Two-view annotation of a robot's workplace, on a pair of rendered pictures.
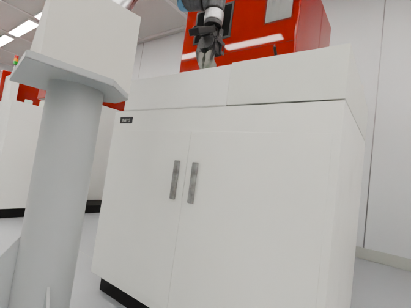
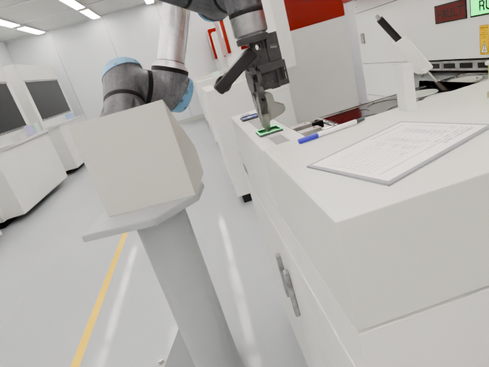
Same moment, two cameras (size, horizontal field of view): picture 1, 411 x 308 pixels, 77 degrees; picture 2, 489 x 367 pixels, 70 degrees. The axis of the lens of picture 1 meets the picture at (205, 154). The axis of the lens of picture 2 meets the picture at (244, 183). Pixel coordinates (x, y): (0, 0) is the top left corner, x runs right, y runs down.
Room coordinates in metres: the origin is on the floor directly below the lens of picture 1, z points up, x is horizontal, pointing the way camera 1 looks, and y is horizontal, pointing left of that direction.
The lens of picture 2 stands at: (0.37, -0.51, 1.14)
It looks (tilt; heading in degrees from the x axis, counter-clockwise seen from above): 20 degrees down; 50
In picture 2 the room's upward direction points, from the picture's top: 16 degrees counter-clockwise
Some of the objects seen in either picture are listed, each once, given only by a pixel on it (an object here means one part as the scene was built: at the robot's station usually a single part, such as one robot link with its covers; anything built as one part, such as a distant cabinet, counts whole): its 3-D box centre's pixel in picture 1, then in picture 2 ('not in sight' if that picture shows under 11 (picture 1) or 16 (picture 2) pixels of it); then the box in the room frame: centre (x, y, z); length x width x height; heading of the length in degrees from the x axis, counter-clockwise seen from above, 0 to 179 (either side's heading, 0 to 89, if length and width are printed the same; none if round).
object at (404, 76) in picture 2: not in sight; (412, 71); (1.06, -0.25, 1.03); 0.06 x 0.04 x 0.13; 144
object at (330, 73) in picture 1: (307, 107); (481, 157); (0.98, -0.37, 0.89); 0.62 x 0.35 x 0.14; 144
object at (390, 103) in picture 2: not in sight; (407, 108); (1.31, -0.14, 0.90); 0.34 x 0.34 x 0.01; 54
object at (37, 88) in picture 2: not in sight; (44, 121); (2.37, 7.15, 1.00); 1.80 x 1.08 x 2.00; 54
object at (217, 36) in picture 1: (211, 39); (261, 63); (0.98, 0.03, 1.11); 0.09 x 0.08 x 0.12; 144
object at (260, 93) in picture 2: (210, 49); (259, 94); (0.94, 0.03, 1.05); 0.05 x 0.02 x 0.09; 54
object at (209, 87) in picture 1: (177, 95); (265, 148); (1.04, 0.15, 0.89); 0.55 x 0.09 x 0.14; 54
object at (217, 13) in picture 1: (213, 19); (249, 26); (0.97, 0.04, 1.19); 0.08 x 0.08 x 0.05
